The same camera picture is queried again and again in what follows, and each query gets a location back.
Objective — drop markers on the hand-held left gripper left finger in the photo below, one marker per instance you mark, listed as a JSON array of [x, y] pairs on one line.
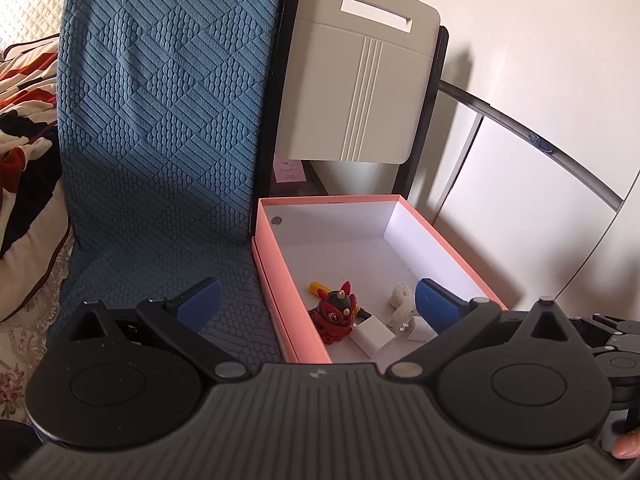
[[200, 305]]

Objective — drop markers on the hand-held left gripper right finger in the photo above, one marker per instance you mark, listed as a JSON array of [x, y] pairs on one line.
[[437, 305]]

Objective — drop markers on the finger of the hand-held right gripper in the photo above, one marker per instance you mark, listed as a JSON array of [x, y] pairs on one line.
[[615, 327]]

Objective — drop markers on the white charger cube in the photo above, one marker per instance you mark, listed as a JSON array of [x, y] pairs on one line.
[[420, 329], [372, 338]]

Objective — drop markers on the white plush toy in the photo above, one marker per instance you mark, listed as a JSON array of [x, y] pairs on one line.
[[401, 305]]

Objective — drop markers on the red black horned figurine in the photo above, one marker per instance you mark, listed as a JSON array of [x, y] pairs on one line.
[[334, 315]]

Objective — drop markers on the pink cardboard box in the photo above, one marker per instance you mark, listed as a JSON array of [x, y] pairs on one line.
[[340, 240]]

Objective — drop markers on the person's right hand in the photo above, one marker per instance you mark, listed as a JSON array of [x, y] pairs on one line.
[[629, 446]]

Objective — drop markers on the pink card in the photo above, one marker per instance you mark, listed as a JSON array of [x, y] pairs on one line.
[[289, 171]]

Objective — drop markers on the floral lace bed cloth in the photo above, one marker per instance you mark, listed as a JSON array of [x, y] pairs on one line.
[[30, 300]]

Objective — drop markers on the grey metal bar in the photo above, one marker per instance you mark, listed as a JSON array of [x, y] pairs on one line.
[[540, 142]]

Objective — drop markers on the blue textured seat cushion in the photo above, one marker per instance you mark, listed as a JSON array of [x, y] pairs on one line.
[[160, 110]]

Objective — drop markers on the beige plastic panel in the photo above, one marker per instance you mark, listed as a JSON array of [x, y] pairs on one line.
[[350, 85]]

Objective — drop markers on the red black printed blanket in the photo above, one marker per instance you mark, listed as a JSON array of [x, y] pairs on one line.
[[25, 125]]

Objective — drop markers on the white quilted bedspread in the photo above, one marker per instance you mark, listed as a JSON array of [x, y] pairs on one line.
[[30, 15]]

